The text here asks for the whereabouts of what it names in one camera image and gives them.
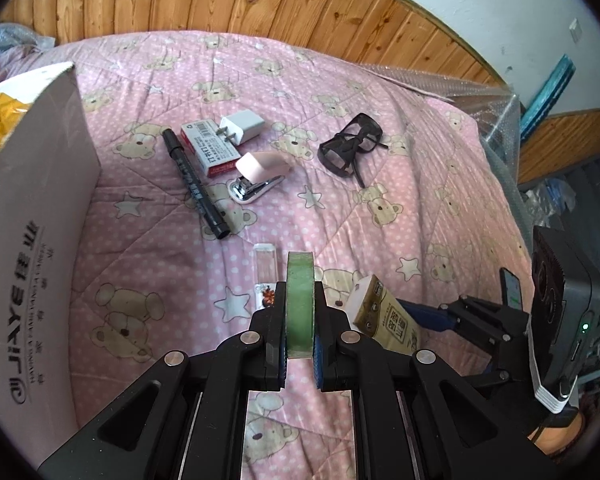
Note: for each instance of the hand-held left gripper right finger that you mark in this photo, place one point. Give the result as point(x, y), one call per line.
point(320, 360)

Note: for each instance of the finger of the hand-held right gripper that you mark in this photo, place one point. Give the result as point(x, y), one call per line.
point(514, 290)
point(425, 316)

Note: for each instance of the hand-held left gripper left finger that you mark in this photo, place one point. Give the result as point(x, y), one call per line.
point(280, 355)

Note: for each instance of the brown and white tissue pack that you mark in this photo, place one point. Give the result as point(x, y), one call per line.
point(380, 315)

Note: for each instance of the green tape roll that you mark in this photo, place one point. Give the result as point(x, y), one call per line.
point(300, 300)

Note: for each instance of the red staple box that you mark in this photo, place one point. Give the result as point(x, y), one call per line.
point(210, 152)

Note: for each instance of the white charger plug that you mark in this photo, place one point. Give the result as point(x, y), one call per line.
point(245, 127)

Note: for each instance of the white cardboard box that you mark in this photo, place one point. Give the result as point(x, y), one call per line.
point(40, 210)

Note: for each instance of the clear plastic tube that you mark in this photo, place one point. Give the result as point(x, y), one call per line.
point(266, 270)

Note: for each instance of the crumpled plastic bag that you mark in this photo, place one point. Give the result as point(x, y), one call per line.
point(550, 202)

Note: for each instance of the pink bear printed blanket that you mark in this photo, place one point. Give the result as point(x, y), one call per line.
point(380, 220)

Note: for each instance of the pink stapler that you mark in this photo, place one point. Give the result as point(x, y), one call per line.
point(262, 170)

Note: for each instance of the clear bubble wrap sheet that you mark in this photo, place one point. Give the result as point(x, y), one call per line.
point(485, 105)

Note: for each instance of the black framed glasses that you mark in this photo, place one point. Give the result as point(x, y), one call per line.
point(347, 142)

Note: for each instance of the black marker pen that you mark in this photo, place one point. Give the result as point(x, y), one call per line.
point(192, 185)

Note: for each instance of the blue board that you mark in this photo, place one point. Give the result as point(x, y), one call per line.
point(547, 95)

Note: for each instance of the yellow plastic bag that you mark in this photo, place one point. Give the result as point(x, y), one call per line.
point(0, 120)

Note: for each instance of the crumpled bubble wrap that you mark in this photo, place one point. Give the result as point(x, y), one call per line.
point(15, 40)

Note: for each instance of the white wall switch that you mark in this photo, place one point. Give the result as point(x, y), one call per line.
point(575, 30)

